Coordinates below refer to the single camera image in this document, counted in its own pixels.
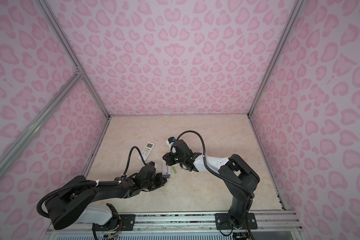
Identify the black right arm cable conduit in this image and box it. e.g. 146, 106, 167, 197
175, 130, 256, 200

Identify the aluminium corner frame post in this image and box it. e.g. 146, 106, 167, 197
34, 0, 111, 120

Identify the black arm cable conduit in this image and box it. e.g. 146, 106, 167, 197
36, 146, 149, 220
175, 130, 256, 200

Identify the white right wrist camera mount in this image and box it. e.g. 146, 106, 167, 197
166, 137, 176, 147

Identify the small white remote control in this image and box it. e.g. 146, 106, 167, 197
162, 162, 172, 179

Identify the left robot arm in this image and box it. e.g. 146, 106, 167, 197
36, 164, 167, 231

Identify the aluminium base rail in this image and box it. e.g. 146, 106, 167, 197
44, 210, 306, 240

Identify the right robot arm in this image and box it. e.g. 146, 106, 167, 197
163, 137, 260, 229

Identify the right rear aluminium frame post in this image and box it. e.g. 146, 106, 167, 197
247, 0, 306, 119

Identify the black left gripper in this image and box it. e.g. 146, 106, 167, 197
142, 172, 169, 191

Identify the white remote with green buttons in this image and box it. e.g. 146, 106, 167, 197
141, 142, 155, 161

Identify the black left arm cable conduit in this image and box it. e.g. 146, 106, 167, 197
36, 146, 149, 220

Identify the diagonal aluminium frame bar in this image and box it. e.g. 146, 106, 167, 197
0, 71, 82, 180

